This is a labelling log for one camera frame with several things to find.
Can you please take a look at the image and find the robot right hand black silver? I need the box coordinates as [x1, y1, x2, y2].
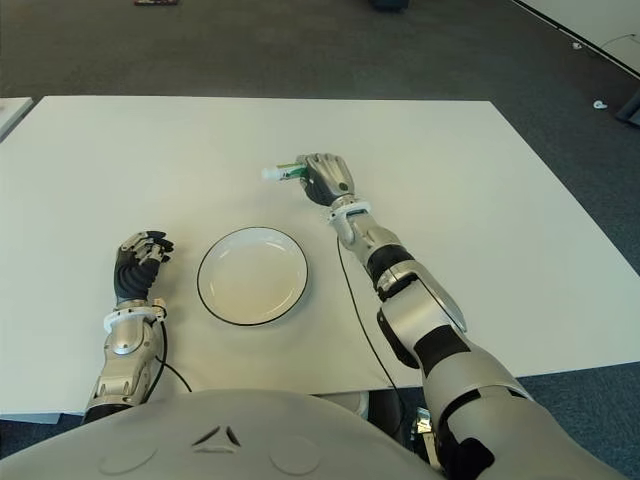
[298, 153, 360, 207]

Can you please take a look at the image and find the robot left hand black silver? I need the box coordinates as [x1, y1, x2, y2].
[112, 229, 175, 302]

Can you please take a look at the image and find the green white toothpaste tube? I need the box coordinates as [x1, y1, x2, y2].
[261, 159, 307, 182]

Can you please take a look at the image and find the white plate black rim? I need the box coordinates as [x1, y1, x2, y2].
[196, 227, 309, 329]

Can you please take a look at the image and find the grey robot torso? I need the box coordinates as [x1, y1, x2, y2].
[0, 388, 446, 480]

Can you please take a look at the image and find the white side table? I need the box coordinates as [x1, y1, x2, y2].
[0, 97, 34, 141]

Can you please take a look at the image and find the grey angled floor object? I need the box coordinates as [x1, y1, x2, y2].
[615, 82, 640, 126]

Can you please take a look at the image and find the white background table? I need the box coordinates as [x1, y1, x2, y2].
[514, 0, 640, 79]

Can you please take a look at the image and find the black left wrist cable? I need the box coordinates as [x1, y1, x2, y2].
[154, 312, 194, 394]

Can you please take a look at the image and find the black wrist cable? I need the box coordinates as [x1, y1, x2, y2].
[335, 239, 407, 401]
[154, 312, 194, 394]

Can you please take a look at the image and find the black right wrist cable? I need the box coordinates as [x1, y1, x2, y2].
[335, 239, 407, 401]

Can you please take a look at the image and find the black pedestal column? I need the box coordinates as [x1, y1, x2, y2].
[367, 388, 404, 436]

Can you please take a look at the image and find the silver metal bracket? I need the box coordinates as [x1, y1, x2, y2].
[410, 407, 437, 442]

